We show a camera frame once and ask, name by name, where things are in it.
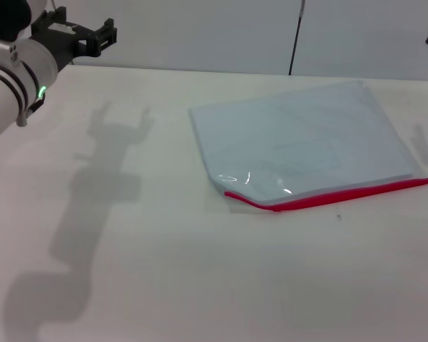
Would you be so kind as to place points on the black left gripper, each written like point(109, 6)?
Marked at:
point(62, 41)

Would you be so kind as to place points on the clear red-zip document bag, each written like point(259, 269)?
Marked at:
point(299, 142)

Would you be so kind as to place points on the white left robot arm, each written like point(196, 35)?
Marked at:
point(7, 89)

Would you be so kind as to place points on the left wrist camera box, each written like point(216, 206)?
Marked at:
point(5, 18)

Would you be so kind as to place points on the black wall pole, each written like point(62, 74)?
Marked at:
point(294, 39)

